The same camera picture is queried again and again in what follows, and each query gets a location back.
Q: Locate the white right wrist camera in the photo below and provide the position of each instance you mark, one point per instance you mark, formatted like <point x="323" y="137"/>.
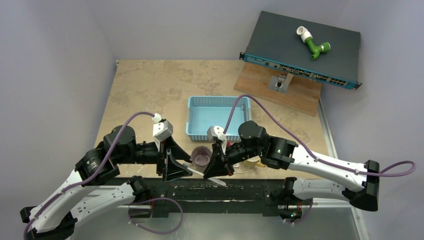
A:
<point x="217" y="132"/>

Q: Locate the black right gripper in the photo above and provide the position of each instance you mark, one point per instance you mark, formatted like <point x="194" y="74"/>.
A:
<point x="222" y="158"/>

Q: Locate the grey metal camera mount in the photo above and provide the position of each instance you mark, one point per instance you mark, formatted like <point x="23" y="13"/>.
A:
<point x="280" y="83"/>

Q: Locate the purple mug black handle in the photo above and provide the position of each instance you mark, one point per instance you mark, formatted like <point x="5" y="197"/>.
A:
<point x="201" y="156"/>

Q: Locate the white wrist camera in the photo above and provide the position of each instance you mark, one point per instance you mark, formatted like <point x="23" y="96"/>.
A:
<point x="217" y="132"/>
<point x="162" y="128"/>

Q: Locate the black metal base frame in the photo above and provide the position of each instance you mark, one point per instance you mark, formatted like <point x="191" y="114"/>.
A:
<point x="267" y="197"/>

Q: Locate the wooden board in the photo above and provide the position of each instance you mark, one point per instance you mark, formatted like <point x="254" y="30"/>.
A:
<point x="303" y="94"/>

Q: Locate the light blue perforated basket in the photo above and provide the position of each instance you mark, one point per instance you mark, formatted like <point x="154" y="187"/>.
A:
<point x="206" y="111"/>

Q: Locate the textured clear oval tray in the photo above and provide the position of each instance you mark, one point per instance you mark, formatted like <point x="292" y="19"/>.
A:
<point x="243" y="169"/>

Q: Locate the green white pipe fitting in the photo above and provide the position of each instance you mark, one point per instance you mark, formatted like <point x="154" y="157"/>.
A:
<point x="307" y="38"/>

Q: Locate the dark grey network switch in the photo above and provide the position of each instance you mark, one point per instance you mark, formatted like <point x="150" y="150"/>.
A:
<point x="274" y="44"/>

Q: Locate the yellow mug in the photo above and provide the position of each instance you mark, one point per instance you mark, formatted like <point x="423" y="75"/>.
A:
<point x="253" y="162"/>

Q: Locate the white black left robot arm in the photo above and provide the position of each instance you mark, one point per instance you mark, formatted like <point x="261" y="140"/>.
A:
<point x="68" y="207"/>

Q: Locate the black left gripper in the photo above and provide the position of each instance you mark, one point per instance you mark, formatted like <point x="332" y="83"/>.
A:
<point x="173" y="168"/>

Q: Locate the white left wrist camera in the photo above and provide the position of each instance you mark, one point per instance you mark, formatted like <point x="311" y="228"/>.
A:
<point x="162" y="128"/>

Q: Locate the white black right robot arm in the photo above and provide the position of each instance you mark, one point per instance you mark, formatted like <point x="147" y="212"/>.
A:
<point x="355" y="183"/>

